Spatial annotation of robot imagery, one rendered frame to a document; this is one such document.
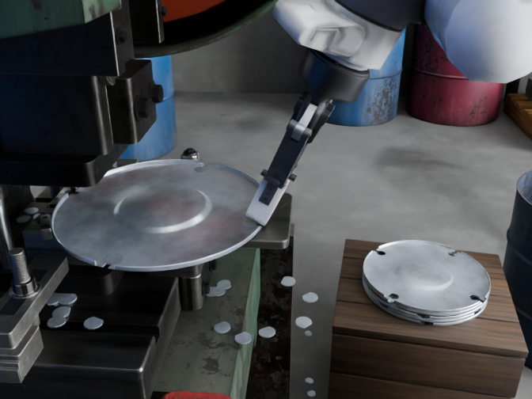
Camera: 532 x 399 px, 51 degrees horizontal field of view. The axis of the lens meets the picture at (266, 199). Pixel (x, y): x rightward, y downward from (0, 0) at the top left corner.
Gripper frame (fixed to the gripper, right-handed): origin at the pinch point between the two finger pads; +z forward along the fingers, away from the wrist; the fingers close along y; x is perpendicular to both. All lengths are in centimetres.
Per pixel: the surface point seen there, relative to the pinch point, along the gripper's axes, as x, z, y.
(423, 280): -38, 30, 52
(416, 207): -50, 67, 168
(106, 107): 21.0, -3.7, -6.2
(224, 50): 94, 99, 314
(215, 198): 6.6, 6.8, 4.5
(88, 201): 21.8, 13.9, -1.4
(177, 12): 30.6, -5.0, 31.5
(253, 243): -1.4, 4.4, -3.9
